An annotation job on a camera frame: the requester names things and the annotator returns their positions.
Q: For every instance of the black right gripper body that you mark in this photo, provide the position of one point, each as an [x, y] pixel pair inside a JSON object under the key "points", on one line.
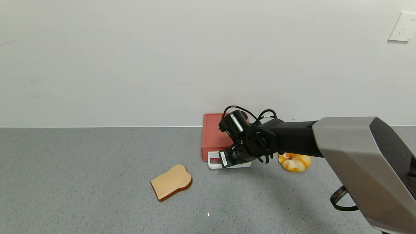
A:
{"points": [[223, 159]]}

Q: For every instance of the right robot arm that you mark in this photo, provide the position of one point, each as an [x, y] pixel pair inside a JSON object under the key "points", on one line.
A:
{"points": [[357, 152]]}

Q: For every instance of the red drawer cabinet housing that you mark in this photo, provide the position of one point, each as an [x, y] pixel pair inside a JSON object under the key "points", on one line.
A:
{"points": [[211, 136]]}

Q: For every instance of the toast bread slice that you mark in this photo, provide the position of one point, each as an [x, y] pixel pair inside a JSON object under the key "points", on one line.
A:
{"points": [[170, 182]]}

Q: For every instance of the orange swirl bagel bread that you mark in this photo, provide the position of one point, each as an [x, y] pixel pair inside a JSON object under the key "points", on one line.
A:
{"points": [[294, 164]]}

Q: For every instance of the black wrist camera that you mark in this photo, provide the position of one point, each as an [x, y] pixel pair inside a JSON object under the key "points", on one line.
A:
{"points": [[233, 123]]}

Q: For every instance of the white wall socket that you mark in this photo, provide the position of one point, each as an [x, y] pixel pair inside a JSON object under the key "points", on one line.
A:
{"points": [[403, 27]]}

